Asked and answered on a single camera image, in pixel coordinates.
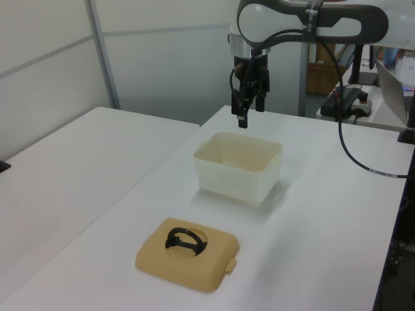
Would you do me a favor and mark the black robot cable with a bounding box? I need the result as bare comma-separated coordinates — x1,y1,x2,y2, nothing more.
229,28,409,179

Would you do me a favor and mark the tan plastic case lid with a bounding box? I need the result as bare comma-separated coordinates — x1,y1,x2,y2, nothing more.
134,217,242,294

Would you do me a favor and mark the white plastic case box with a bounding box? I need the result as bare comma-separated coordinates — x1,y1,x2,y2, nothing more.
193,130,284,205

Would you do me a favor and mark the silver laptop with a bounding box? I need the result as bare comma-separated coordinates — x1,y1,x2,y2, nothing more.
375,58,411,124

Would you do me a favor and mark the brown cardboard box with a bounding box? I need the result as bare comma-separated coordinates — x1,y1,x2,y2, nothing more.
305,62,340,97

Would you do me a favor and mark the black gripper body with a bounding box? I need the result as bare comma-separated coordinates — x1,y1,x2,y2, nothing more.
233,54,271,91

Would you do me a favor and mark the black monitor stand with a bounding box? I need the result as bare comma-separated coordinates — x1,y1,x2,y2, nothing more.
348,43,379,87

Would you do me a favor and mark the black printed lid handle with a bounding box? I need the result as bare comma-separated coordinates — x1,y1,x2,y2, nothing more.
164,227,209,257

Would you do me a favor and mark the grey emergency stop button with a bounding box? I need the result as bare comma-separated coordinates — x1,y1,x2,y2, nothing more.
351,91,374,118

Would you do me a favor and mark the blue bottle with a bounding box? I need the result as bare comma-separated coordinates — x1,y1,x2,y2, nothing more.
383,47,398,69

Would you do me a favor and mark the black power unit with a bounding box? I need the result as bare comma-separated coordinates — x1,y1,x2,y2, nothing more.
320,86,362,120

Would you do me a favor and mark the grey partition post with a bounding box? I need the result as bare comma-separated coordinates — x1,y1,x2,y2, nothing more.
298,40,309,117
86,0,121,110

